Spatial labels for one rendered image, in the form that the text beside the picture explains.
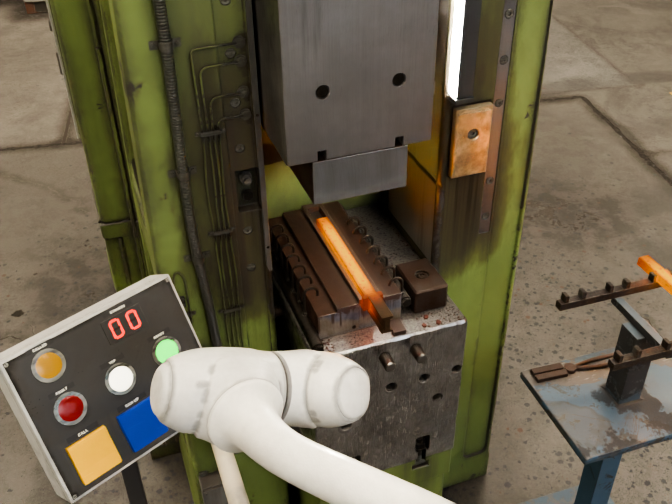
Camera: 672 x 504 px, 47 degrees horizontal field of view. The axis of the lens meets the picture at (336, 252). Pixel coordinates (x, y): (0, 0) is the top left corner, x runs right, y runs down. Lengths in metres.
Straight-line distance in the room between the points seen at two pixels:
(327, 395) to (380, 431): 0.93
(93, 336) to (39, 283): 2.22
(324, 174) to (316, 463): 0.74
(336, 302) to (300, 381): 0.70
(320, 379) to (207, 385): 0.16
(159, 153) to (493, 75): 0.73
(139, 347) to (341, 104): 0.58
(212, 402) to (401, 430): 1.07
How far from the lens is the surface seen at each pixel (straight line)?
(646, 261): 2.04
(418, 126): 1.53
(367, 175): 1.54
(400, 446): 2.02
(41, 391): 1.42
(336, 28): 1.39
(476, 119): 1.75
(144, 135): 1.53
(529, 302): 3.36
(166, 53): 1.45
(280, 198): 2.08
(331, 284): 1.77
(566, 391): 2.02
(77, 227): 3.98
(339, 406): 1.03
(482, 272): 2.03
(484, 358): 2.27
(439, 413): 1.99
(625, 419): 2.00
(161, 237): 1.65
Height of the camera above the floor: 2.08
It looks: 36 degrees down
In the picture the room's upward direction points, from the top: 1 degrees counter-clockwise
